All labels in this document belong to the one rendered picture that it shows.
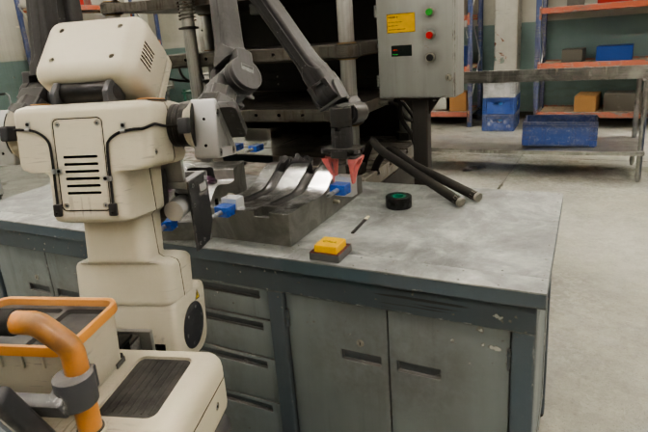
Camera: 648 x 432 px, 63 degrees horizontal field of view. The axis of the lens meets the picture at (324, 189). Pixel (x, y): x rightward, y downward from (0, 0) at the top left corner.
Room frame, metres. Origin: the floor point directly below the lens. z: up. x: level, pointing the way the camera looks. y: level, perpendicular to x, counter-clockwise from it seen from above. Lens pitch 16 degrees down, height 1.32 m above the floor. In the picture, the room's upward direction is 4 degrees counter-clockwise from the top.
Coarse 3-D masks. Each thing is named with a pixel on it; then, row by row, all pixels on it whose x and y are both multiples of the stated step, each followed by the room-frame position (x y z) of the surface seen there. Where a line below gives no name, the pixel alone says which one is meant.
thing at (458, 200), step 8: (392, 160) 1.78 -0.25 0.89; (400, 160) 1.75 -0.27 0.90; (400, 168) 1.74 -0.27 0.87; (408, 168) 1.70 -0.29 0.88; (416, 168) 1.70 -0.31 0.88; (416, 176) 1.67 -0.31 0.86; (424, 176) 1.64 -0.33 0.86; (432, 184) 1.60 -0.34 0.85; (440, 184) 1.58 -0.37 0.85; (440, 192) 1.56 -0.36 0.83; (448, 192) 1.54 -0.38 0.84; (448, 200) 1.53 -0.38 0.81; (456, 200) 1.50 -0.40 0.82; (464, 200) 1.50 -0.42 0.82
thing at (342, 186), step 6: (342, 174) 1.39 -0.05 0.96; (336, 180) 1.37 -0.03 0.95; (342, 180) 1.36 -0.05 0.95; (348, 180) 1.35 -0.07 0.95; (330, 186) 1.33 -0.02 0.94; (336, 186) 1.32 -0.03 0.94; (342, 186) 1.31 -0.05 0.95; (348, 186) 1.33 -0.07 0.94; (354, 186) 1.36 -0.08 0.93; (330, 192) 1.28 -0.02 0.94; (336, 192) 1.30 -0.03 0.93; (342, 192) 1.31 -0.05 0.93; (348, 192) 1.33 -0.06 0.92; (354, 192) 1.36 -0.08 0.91
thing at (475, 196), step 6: (420, 168) 1.75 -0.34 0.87; (426, 168) 1.73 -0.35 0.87; (426, 174) 1.72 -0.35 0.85; (432, 174) 1.70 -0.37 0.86; (438, 174) 1.68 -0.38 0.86; (438, 180) 1.67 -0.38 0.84; (444, 180) 1.65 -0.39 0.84; (450, 180) 1.63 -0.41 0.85; (450, 186) 1.62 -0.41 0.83; (456, 186) 1.60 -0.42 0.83; (462, 186) 1.59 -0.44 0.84; (462, 192) 1.58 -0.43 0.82; (468, 192) 1.56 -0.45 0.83; (474, 192) 1.54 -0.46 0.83; (474, 198) 1.53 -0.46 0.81; (480, 198) 1.54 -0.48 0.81
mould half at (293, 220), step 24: (264, 168) 1.66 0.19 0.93; (288, 168) 1.63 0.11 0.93; (288, 192) 1.51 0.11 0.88; (312, 192) 1.48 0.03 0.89; (360, 192) 1.71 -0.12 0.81; (240, 216) 1.35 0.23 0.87; (288, 216) 1.29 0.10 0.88; (312, 216) 1.40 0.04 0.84; (264, 240) 1.32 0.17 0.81; (288, 240) 1.29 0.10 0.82
